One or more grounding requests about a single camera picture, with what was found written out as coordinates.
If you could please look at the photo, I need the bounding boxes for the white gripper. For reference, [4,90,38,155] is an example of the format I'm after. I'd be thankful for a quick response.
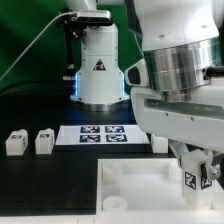
[131,87,224,181]

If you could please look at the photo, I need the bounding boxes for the white square tabletop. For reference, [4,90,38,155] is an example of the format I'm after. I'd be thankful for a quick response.
[96,158,224,224]

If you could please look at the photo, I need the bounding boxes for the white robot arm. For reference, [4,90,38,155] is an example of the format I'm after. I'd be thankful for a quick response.
[65,0,224,180]

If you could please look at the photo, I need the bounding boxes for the white tag sheet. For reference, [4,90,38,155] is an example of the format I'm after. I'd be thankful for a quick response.
[56,125,149,146]

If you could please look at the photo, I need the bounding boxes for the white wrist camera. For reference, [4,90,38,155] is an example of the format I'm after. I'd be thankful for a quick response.
[125,59,149,87]

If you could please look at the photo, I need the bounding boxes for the grey mounted camera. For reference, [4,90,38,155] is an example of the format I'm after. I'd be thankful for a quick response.
[77,10,111,23]

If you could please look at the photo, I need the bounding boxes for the black camera stand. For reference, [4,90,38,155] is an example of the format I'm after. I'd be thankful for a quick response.
[60,8,81,81]

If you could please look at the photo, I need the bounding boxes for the grey camera cable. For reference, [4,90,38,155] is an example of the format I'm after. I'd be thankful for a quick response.
[0,11,78,83]

